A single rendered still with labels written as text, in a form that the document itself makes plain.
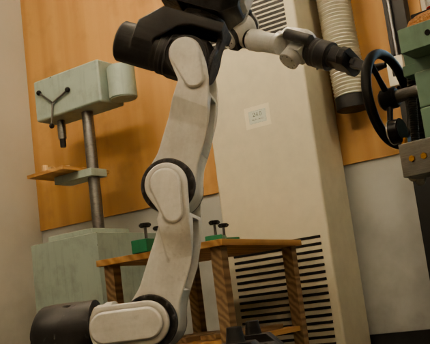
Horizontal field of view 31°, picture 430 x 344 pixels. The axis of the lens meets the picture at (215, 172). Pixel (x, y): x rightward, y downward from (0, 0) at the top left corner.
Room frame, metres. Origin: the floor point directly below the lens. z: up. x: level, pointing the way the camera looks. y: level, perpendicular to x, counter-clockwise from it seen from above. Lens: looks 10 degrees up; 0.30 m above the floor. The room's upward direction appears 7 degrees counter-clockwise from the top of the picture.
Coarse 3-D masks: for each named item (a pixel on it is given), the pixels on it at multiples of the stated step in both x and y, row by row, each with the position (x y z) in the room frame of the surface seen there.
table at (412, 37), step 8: (416, 24) 1.79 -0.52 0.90; (424, 24) 1.77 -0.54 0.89; (400, 32) 1.81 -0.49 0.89; (408, 32) 1.80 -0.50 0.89; (416, 32) 1.79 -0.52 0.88; (424, 32) 1.78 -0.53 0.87; (400, 40) 1.82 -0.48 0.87; (408, 40) 1.80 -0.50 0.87; (416, 40) 1.79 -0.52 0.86; (424, 40) 1.78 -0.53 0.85; (408, 48) 1.80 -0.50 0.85; (416, 48) 1.79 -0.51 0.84; (424, 48) 1.80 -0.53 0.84; (416, 56) 1.86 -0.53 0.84; (408, 72) 2.03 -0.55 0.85
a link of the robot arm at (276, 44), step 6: (300, 30) 2.32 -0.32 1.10; (306, 30) 2.31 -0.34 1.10; (276, 36) 2.35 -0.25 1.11; (282, 36) 2.37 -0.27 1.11; (270, 42) 2.36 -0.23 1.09; (276, 42) 2.36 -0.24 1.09; (282, 42) 2.38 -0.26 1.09; (288, 42) 2.38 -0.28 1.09; (270, 48) 2.37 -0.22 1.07; (276, 48) 2.37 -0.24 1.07; (282, 48) 2.39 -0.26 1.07; (276, 54) 2.38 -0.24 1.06
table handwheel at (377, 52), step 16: (368, 64) 2.04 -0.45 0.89; (368, 80) 2.03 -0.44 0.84; (400, 80) 2.22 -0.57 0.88; (368, 96) 2.03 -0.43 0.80; (384, 96) 2.12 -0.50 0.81; (400, 96) 2.10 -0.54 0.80; (416, 96) 2.09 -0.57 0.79; (368, 112) 2.04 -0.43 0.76; (384, 128) 2.06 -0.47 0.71; (400, 144) 2.13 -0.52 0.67
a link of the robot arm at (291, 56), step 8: (288, 32) 2.28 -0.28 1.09; (296, 32) 2.26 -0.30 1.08; (296, 40) 2.27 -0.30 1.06; (304, 40) 2.24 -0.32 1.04; (312, 40) 2.26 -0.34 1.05; (288, 48) 2.29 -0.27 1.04; (296, 48) 2.28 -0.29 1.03; (304, 48) 2.28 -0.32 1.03; (312, 48) 2.25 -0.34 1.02; (280, 56) 2.31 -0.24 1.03; (288, 56) 2.28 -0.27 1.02; (296, 56) 2.29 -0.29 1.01; (304, 56) 2.27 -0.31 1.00; (288, 64) 2.32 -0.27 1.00; (296, 64) 2.30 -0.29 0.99
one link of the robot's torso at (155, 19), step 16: (144, 16) 1.98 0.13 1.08; (160, 16) 1.97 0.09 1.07; (176, 16) 1.96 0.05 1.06; (192, 16) 1.96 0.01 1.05; (208, 16) 1.96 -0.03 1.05; (128, 32) 1.99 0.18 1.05; (144, 32) 1.98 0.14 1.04; (160, 32) 1.97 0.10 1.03; (192, 32) 2.08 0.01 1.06; (208, 32) 2.06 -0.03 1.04; (224, 32) 1.98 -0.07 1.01; (128, 48) 2.00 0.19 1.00; (144, 48) 1.99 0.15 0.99; (160, 48) 1.98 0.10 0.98; (224, 48) 2.04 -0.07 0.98; (144, 64) 2.02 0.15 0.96; (208, 64) 1.97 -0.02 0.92
